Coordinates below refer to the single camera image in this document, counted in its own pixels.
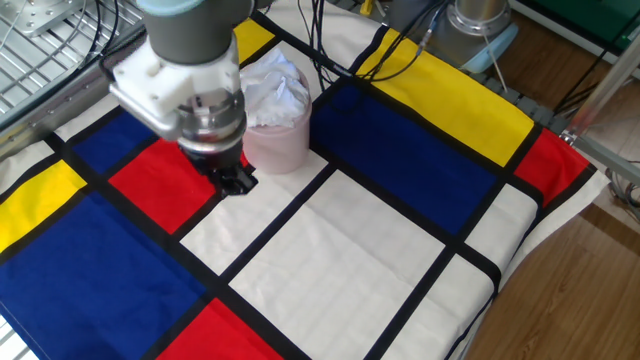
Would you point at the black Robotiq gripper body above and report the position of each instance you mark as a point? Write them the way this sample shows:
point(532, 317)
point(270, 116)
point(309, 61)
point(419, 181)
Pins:
point(217, 160)

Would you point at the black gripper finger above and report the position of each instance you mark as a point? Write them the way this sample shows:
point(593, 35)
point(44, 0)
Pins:
point(225, 185)
point(245, 180)

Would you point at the pink swing-lid trash can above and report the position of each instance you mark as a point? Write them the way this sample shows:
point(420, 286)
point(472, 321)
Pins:
point(280, 150)

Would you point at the white tissue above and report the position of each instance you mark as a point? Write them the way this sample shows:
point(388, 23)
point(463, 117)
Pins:
point(275, 95)

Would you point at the Mondrian colour-block tablecloth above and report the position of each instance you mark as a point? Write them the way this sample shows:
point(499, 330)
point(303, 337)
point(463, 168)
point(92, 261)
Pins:
point(350, 250)

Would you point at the yellow clip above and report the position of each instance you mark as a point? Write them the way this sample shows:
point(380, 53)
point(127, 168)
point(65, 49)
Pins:
point(366, 6)

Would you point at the silver perforated mounting plate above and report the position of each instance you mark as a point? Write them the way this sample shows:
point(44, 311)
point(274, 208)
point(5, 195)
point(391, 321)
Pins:
point(40, 15)

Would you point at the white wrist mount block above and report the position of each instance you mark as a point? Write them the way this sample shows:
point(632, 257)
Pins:
point(165, 85)

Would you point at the aluminium frame beam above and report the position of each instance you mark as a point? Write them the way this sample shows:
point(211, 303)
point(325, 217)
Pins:
point(610, 160)

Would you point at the aluminium frame post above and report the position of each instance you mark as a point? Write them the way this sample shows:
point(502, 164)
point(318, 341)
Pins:
point(600, 90)

